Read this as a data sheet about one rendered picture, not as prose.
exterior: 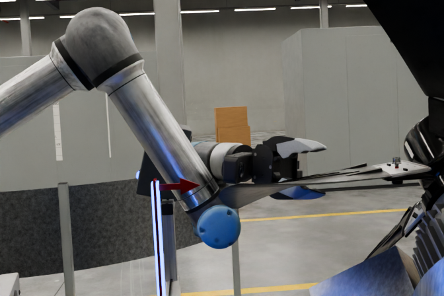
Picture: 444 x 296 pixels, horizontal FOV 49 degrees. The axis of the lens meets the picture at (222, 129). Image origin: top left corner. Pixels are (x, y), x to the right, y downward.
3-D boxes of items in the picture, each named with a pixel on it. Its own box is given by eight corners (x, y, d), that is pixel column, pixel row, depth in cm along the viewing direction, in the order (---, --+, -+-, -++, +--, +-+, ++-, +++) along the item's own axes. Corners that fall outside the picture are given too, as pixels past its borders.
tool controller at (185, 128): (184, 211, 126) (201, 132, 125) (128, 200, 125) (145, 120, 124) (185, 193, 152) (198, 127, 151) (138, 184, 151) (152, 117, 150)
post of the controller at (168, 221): (177, 281, 121) (172, 202, 120) (165, 281, 121) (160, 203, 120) (178, 277, 124) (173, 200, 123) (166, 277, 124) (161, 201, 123)
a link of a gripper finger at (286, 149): (339, 131, 80) (297, 145, 87) (316, 129, 76) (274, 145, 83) (343, 149, 79) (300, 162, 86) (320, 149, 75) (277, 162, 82)
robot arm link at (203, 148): (205, 177, 108) (203, 139, 107) (240, 182, 99) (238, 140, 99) (176, 182, 102) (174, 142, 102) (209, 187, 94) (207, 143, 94)
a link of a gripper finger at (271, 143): (298, 129, 81) (261, 143, 87) (292, 129, 80) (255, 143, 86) (304, 157, 80) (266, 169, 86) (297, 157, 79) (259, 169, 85)
